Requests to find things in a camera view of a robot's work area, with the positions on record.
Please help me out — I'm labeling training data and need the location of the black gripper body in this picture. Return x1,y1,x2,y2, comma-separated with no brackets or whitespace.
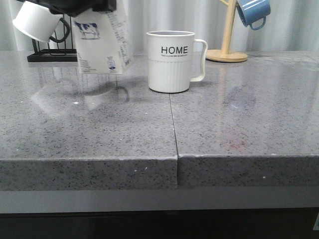
28,0,117,17

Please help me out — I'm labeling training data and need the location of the blue white milk carton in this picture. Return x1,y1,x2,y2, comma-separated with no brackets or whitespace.
72,0,132,74

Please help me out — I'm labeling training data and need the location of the white HOME ribbed cup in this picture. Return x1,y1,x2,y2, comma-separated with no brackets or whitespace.
146,30,208,94

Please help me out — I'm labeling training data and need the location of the tilted white enamel mug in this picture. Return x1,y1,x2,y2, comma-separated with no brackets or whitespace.
12,1,71,43

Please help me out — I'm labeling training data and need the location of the wooden mug tree stand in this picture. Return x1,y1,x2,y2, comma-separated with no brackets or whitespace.
206,0,248,63

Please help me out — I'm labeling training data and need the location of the blue enamel mug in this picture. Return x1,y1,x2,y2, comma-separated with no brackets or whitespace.
236,0,271,30

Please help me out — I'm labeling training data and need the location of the black wire mug rack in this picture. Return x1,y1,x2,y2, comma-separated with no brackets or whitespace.
27,14,77,63

